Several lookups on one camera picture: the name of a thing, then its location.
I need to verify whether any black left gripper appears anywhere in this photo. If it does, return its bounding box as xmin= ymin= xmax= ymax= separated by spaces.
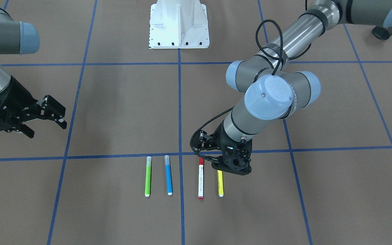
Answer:
xmin=212 ymin=123 xmax=252 ymax=176

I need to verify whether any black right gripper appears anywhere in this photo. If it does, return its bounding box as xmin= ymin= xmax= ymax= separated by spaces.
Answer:
xmin=0 ymin=77 xmax=67 ymax=138

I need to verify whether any red and white marker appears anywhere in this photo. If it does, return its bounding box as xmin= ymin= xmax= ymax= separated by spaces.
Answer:
xmin=198 ymin=157 xmax=205 ymax=200

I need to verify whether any blue marker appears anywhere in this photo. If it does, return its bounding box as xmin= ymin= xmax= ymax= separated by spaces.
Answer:
xmin=164 ymin=155 xmax=173 ymax=196

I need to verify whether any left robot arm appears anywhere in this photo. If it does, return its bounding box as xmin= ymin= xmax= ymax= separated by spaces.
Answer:
xmin=193 ymin=0 xmax=392 ymax=175

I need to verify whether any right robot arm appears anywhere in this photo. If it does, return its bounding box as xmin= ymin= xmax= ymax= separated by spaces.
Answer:
xmin=0 ymin=6 xmax=67 ymax=138

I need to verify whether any yellow marker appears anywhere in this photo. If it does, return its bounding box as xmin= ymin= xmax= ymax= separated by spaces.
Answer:
xmin=217 ymin=170 xmax=224 ymax=197

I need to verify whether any green marker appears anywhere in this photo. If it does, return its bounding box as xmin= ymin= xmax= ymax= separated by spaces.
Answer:
xmin=144 ymin=156 xmax=151 ymax=197

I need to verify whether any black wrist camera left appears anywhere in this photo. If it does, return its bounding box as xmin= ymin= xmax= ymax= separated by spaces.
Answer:
xmin=190 ymin=130 xmax=220 ymax=151

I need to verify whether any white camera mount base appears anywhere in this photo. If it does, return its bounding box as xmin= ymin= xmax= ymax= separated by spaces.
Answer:
xmin=148 ymin=0 xmax=210 ymax=49

